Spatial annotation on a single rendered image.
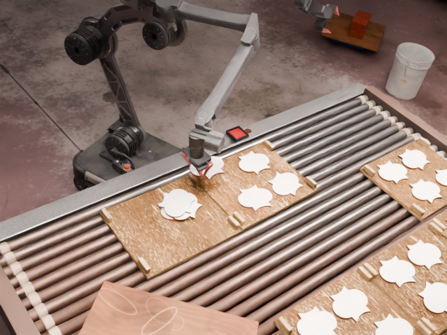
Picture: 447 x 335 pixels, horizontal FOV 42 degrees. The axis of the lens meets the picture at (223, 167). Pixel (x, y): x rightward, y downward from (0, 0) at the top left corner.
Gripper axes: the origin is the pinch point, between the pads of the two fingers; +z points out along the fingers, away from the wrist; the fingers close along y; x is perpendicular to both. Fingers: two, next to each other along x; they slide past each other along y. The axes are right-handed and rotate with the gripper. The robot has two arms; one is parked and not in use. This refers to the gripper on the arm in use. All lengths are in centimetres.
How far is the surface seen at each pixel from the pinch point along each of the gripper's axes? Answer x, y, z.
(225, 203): -4.7, -11.7, 12.7
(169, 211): 17.0, -5.4, 7.1
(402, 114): -117, -13, 27
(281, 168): -37.9, -8.5, 17.3
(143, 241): 32.2, -10.5, 7.5
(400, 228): -57, -59, 22
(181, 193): 7.9, 0.0, 8.4
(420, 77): -261, 60, 121
